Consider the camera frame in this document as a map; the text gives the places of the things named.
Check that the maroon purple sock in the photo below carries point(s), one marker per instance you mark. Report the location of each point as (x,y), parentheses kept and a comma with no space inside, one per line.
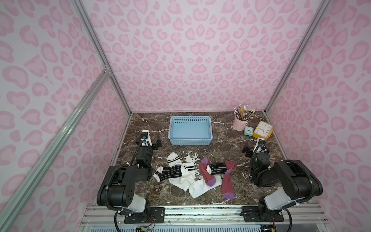
(208,178)
(227,186)

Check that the white sock with black bands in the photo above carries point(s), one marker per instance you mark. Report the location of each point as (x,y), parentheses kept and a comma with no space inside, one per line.
(185,172)

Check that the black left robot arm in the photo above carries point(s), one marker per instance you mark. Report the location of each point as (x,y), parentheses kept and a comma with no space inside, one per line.
(117,191)

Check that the aluminium front rail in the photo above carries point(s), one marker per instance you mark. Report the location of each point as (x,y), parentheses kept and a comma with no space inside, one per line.
(215,218)

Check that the bundle of coloured pencils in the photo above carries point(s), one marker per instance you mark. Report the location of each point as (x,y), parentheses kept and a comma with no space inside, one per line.
(243,113)

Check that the yellow square alarm clock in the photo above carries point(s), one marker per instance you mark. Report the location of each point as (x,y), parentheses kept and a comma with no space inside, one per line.
(263,130)

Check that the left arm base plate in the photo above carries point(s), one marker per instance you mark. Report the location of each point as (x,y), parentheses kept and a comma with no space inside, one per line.
(149,214)

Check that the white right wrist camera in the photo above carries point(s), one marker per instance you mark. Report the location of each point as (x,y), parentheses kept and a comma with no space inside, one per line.
(260,146)

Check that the pink pencil cup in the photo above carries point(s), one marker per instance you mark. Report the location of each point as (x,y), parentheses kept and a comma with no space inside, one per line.
(239,125)

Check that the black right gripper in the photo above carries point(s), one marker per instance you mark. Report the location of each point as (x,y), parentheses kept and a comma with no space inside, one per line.
(248,148)

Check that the black striped sock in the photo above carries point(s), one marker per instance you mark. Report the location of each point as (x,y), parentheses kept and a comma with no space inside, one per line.
(217,169)
(163,173)

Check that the aluminium frame strut left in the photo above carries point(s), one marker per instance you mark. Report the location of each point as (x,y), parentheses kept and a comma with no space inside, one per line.
(27,187)

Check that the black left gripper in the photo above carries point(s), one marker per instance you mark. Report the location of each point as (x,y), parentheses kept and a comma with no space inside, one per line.
(155,144)

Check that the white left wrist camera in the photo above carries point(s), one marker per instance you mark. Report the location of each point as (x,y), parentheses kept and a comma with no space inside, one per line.
(145,140)

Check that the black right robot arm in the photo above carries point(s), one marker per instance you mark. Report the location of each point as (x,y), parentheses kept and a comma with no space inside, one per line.
(298,183)

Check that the light blue plastic basket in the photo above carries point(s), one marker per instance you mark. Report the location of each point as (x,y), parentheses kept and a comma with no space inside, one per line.
(190,130)

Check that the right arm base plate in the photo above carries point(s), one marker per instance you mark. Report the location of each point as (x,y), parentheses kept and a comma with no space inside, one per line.
(258,214)

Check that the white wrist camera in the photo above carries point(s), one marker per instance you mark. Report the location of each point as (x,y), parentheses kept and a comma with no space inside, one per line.
(260,146)
(145,140)

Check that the small teal cube clock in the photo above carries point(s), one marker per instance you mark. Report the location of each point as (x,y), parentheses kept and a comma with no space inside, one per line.
(248,131)

